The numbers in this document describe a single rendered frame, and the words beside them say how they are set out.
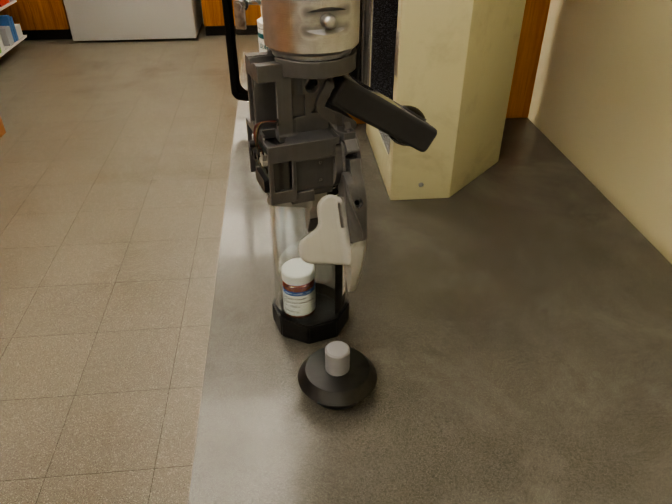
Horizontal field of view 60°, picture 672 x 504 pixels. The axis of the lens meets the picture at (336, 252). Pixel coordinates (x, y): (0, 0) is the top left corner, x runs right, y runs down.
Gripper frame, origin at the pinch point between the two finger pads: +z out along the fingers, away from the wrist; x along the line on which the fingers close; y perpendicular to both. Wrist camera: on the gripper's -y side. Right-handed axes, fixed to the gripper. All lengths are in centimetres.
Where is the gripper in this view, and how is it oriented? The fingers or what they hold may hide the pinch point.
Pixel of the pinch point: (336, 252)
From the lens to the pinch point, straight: 58.0
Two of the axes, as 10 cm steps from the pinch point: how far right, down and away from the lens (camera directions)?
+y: -9.3, 2.0, -3.0
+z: 0.0, 8.3, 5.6
